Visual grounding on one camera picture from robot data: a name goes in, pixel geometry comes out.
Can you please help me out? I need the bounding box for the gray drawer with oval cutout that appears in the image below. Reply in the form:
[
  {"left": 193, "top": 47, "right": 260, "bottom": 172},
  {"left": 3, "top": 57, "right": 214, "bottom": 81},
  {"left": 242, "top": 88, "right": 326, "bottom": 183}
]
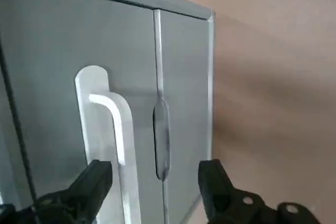
[{"left": 153, "top": 8, "right": 213, "bottom": 224}]

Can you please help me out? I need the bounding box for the white drawer handle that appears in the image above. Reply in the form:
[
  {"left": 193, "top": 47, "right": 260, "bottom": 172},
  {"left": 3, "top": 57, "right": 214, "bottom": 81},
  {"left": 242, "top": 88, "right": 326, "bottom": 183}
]
[{"left": 75, "top": 64, "right": 142, "bottom": 224}]

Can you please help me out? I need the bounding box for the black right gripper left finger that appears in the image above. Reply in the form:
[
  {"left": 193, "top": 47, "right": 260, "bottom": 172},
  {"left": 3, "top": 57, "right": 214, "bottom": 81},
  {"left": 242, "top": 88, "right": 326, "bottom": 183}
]
[{"left": 0, "top": 159, "right": 113, "bottom": 224}]

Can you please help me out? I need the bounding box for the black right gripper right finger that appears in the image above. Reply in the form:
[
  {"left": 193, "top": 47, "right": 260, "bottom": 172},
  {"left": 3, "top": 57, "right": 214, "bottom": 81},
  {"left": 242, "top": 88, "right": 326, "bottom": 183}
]
[{"left": 198, "top": 158, "right": 320, "bottom": 224}]

